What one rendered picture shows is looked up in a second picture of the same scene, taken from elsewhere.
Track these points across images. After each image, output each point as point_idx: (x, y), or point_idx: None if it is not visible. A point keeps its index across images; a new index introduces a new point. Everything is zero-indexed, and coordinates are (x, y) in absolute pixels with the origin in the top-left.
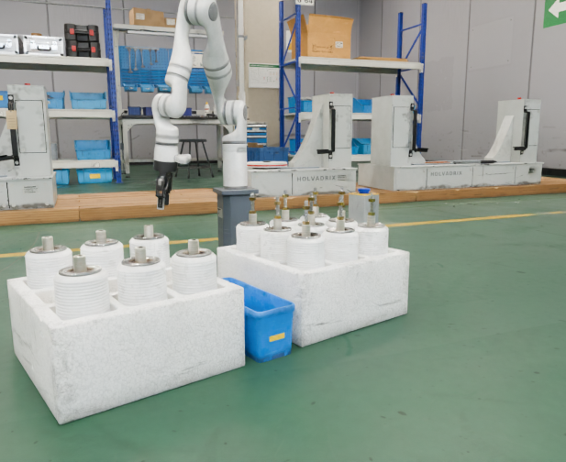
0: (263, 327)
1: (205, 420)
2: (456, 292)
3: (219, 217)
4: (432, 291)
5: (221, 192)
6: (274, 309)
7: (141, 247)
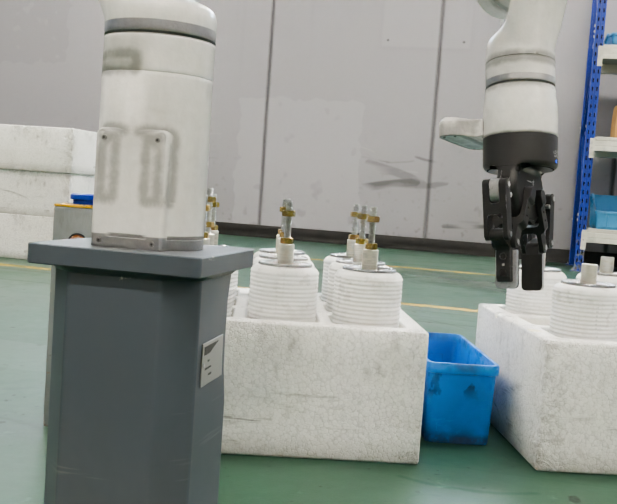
0: (449, 354)
1: None
2: None
3: (207, 386)
4: (15, 387)
5: (253, 253)
6: (435, 332)
7: (605, 257)
